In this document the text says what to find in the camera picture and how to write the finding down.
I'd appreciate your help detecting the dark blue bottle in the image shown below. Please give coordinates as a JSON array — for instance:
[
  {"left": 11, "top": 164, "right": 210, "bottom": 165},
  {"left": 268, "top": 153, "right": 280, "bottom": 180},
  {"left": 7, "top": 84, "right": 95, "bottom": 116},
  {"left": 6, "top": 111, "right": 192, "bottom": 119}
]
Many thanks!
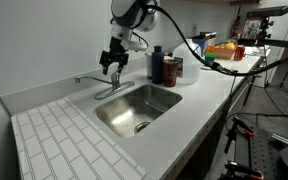
[{"left": 152, "top": 45, "right": 164, "bottom": 84}]

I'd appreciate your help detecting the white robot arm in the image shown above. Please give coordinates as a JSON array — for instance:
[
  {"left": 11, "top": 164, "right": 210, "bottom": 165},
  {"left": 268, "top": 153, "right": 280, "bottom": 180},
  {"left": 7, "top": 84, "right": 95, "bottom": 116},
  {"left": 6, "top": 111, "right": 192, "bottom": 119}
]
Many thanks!
[{"left": 99, "top": 0, "right": 158, "bottom": 74}]

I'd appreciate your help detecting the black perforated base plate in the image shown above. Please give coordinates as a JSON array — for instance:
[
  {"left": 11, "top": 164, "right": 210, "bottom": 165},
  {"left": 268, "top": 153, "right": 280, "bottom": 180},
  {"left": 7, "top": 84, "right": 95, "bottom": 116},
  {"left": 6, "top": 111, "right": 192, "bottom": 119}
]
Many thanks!
[{"left": 234, "top": 127, "right": 285, "bottom": 180}]

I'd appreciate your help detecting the green cup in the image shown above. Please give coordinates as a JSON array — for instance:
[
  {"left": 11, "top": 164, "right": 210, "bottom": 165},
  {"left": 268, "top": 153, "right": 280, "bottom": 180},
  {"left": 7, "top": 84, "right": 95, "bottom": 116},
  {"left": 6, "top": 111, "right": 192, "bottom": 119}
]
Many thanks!
[{"left": 205, "top": 53, "right": 216, "bottom": 65}]

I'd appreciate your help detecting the silver can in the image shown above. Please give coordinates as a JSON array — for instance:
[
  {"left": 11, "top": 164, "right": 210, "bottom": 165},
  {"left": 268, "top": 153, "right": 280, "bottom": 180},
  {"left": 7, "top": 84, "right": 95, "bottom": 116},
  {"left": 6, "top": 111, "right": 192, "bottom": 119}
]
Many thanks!
[{"left": 145, "top": 52, "right": 152, "bottom": 79}]

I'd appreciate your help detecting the white tile mat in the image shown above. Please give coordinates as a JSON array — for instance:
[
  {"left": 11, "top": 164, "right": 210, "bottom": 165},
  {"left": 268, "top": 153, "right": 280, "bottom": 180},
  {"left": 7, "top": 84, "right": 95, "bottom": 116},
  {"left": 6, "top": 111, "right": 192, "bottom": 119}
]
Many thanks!
[{"left": 11, "top": 98, "right": 146, "bottom": 180}]

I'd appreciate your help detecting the dark red tumbler cup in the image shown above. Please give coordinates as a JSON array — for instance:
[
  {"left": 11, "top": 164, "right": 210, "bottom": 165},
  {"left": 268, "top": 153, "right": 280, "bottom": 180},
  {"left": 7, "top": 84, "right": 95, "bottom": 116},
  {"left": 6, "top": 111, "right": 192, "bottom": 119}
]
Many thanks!
[{"left": 164, "top": 59, "right": 178, "bottom": 87}]

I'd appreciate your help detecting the chrome sink faucet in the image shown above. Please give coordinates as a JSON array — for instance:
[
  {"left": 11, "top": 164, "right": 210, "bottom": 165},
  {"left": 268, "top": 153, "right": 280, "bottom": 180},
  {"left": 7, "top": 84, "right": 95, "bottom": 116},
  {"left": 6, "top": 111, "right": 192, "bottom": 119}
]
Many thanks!
[{"left": 74, "top": 71, "right": 135, "bottom": 100}]

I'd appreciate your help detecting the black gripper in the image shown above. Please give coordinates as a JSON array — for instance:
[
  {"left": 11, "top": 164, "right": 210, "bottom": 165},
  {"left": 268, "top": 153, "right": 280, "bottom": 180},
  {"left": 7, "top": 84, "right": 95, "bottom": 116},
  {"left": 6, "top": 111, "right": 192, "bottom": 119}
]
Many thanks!
[{"left": 100, "top": 37, "right": 129, "bottom": 75}]

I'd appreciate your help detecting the stainless steel sink basin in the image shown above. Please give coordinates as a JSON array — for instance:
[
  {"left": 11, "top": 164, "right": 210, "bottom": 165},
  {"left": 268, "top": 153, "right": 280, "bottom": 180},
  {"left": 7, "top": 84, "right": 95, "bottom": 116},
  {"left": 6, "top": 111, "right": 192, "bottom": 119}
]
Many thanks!
[{"left": 94, "top": 85, "right": 182, "bottom": 138}]

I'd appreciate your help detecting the black camera tripod stand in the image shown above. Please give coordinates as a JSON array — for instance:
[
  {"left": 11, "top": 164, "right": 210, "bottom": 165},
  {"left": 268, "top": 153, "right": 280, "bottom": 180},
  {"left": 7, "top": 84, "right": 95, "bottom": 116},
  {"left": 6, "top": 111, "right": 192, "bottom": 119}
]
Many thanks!
[{"left": 237, "top": 5, "right": 288, "bottom": 101}]

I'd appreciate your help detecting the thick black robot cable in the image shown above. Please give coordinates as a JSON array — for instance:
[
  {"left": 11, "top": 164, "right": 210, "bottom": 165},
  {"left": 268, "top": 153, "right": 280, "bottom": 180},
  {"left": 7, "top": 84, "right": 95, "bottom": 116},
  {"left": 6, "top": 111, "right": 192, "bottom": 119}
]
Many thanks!
[{"left": 143, "top": 4, "right": 288, "bottom": 78}]

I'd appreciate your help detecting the wooden fruit basket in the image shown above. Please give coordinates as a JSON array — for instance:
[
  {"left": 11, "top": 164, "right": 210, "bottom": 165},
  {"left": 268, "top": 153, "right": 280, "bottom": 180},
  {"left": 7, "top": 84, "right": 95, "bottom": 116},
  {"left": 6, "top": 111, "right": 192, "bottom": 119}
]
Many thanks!
[{"left": 214, "top": 42, "right": 236, "bottom": 60}]

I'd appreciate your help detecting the red can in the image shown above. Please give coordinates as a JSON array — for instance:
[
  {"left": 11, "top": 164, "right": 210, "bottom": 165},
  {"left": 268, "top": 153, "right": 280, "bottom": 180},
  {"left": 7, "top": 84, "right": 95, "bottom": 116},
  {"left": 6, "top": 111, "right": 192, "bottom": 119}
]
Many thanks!
[{"left": 234, "top": 45, "right": 245, "bottom": 61}]

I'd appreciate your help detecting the translucent plastic jug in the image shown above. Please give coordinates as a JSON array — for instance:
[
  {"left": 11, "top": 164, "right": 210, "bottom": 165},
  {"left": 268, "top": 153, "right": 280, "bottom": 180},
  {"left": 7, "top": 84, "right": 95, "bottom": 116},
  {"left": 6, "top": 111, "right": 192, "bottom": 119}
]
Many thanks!
[{"left": 173, "top": 39, "right": 201, "bottom": 84}]

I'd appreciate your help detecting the orange black clamp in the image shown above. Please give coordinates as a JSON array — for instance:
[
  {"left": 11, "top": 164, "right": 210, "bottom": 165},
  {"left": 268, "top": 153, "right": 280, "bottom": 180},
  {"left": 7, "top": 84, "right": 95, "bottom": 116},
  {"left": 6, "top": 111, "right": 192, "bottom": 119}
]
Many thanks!
[
  {"left": 218, "top": 161, "right": 264, "bottom": 180},
  {"left": 224, "top": 117, "right": 255, "bottom": 154}
]

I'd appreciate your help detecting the orange black clamp left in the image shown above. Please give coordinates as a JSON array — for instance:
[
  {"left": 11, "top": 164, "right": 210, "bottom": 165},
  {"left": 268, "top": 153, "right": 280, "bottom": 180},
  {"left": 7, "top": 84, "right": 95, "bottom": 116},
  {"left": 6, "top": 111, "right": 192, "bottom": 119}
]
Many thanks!
[{"left": 224, "top": 117, "right": 255, "bottom": 154}]

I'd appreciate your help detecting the orange black clamp right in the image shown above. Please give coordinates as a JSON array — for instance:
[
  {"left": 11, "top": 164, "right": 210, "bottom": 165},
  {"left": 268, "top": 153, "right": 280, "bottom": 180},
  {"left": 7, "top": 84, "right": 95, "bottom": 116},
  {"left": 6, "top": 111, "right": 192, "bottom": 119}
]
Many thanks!
[{"left": 218, "top": 161, "right": 264, "bottom": 180}]

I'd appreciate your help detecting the blue box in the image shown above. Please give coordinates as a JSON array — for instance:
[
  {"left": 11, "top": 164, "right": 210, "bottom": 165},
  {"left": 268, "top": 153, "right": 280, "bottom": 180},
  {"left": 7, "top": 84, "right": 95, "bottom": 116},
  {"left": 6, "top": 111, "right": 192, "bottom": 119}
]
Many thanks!
[{"left": 193, "top": 32, "right": 217, "bottom": 55}]

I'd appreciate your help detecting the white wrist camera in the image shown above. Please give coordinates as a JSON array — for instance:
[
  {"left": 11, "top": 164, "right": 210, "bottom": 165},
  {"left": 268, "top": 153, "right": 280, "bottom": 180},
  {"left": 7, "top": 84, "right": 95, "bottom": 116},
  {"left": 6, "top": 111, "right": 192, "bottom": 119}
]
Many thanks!
[{"left": 121, "top": 38, "right": 148, "bottom": 51}]

